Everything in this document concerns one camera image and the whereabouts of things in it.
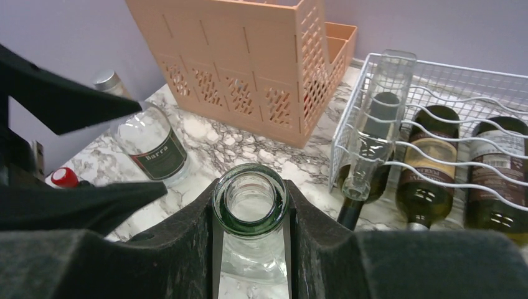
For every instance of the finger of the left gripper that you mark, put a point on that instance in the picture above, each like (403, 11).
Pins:
(60, 104)
(100, 209)

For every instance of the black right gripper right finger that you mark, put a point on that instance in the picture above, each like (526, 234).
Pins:
(326, 260)

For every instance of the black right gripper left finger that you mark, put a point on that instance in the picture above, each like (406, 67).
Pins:
(177, 258)

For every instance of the clear bottle silver cap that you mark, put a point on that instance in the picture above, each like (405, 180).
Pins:
(148, 139)

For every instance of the small clear glass bottle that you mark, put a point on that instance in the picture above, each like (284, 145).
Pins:
(250, 202)

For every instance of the green wine bottle silver neck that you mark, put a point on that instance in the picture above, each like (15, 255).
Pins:
(424, 203)

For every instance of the green Primitivo wine bottle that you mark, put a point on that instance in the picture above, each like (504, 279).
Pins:
(483, 210)

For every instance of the small red-capped bottle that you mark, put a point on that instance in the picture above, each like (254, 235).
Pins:
(67, 179)

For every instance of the peach plastic crate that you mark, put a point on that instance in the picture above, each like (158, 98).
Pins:
(267, 67)

